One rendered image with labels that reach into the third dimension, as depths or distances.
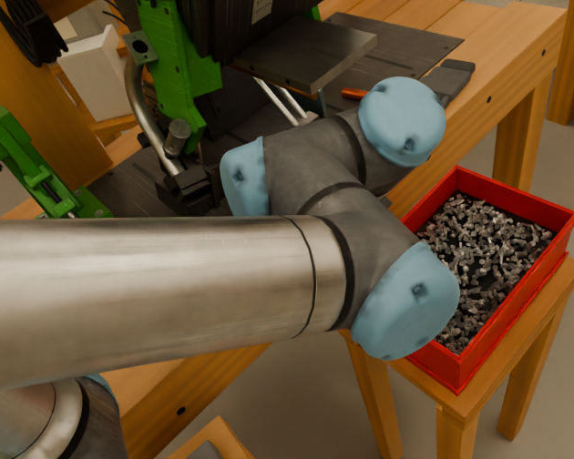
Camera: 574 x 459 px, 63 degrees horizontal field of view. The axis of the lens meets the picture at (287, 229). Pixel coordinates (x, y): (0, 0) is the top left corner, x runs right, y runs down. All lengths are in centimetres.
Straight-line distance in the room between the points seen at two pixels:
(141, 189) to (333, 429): 97
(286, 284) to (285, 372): 148
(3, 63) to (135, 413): 71
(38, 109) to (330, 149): 85
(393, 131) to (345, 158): 4
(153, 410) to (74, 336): 60
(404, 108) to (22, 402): 41
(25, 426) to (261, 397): 127
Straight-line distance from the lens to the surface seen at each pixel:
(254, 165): 37
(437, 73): 112
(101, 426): 56
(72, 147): 120
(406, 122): 41
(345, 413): 163
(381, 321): 28
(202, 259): 23
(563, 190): 218
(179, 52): 82
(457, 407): 77
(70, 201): 100
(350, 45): 84
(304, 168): 36
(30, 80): 114
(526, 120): 145
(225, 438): 75
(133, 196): 108
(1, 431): 49
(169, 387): 79
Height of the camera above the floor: 152
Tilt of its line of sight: 46 degrees down
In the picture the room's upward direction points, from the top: 20 degrees counter-clockwise
